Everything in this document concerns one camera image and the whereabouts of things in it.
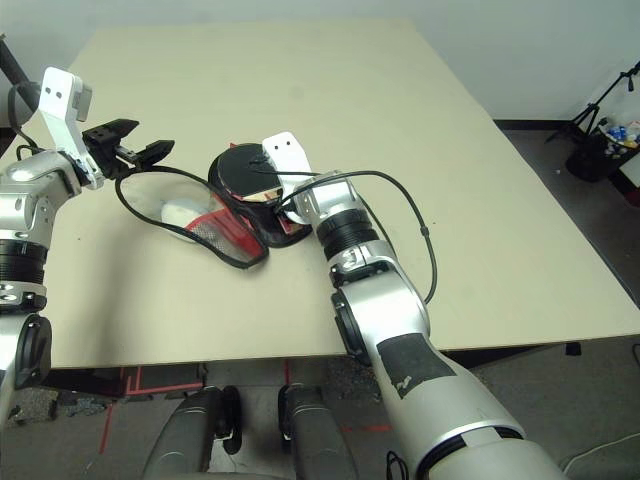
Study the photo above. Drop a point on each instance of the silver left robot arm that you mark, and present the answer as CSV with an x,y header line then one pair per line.
x,y
30,175

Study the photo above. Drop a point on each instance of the pale grey plush toy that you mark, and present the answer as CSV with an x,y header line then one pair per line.
x,y
177,212

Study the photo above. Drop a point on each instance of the grey left robot leg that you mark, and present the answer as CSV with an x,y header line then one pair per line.
x,y
185,440

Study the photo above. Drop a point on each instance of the dark red box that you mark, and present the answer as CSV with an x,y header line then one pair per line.
x,y
632,190

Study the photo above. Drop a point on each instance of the black camera tripod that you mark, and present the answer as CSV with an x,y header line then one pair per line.
x,y
592,107

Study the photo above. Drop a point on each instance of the grey right robot leg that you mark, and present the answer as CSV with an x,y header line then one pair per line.
x,y
315,440

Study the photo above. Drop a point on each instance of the red black paddle case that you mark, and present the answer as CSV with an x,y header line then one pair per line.
x,y
225,235

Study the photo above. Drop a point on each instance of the red floor tape strip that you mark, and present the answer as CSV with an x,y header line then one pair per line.
x,y
106,427

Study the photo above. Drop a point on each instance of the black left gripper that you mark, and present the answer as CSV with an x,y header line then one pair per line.
x,y
107,162

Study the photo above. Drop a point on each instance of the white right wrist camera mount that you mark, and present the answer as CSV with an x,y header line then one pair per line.
x,y
287,152

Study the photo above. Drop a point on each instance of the plastic waste pile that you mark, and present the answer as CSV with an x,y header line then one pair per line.
x,y
620,134

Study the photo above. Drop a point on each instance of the black metal pole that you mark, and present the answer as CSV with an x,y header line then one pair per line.
x,y
12,62

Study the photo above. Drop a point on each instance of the white board panel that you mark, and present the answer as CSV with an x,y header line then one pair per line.
x,y
631,162

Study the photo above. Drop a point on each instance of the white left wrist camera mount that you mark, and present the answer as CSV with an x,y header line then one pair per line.
x,y
57,100

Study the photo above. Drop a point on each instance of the grey robot leg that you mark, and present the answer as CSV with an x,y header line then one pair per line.
x,y
185,440
315,440

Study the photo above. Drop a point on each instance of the red floor tape outline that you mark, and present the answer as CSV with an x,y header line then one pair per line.
x,y
131,385

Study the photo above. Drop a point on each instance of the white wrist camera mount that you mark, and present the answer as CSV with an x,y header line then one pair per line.
x,y
57,100
287,152

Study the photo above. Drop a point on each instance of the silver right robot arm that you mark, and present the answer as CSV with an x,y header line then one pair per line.
x,y
380,300

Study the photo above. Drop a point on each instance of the black trash bin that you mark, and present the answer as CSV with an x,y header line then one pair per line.
x,y
585,160

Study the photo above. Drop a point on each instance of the black table foot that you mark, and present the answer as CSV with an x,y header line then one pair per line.
x,y
573,349

